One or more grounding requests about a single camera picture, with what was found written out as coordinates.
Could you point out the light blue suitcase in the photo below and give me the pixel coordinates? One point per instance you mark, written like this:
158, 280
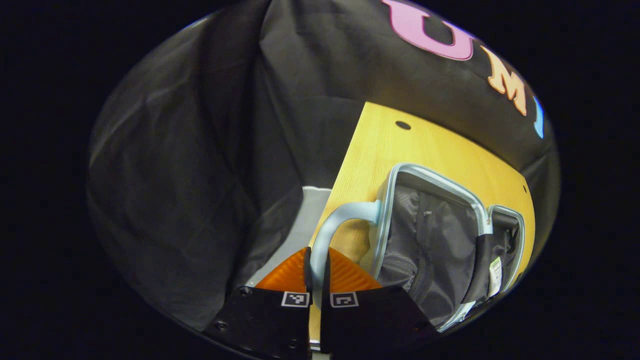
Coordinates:
430, 240

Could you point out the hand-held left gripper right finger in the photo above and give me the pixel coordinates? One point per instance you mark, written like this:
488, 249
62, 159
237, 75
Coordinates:
370, 320

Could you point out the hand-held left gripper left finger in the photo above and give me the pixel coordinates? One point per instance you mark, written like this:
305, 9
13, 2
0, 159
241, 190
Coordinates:
270, 325

